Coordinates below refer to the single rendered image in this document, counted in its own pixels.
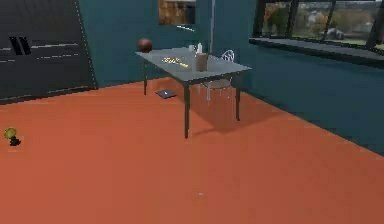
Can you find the grey glass dining table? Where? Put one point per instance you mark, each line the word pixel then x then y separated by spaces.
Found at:
pixel 186 71

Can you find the clear glass vessel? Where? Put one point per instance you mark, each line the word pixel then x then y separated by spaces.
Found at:
pixel 191 48

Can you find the dark flat tablet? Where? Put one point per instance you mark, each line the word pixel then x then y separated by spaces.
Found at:
pixel 165 94

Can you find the tan paper bag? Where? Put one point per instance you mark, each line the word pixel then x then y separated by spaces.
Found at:
pixel 201 62

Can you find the yellow flat item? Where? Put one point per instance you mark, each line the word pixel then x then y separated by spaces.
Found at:
pixel 175 61

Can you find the white bottle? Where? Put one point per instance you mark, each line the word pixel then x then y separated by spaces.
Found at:
pixel 199 48

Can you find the brown ball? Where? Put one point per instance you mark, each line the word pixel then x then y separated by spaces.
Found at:
pixel 145 45

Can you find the small window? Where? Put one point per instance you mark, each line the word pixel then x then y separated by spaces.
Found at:
pixel 177 12

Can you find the large black framed window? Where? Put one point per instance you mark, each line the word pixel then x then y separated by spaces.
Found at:
pixel 320 23

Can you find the black cabinet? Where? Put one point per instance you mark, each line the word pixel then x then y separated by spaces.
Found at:
pixel 43 50

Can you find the yellow and black small object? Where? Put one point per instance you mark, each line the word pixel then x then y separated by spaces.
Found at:
pixel 11 136

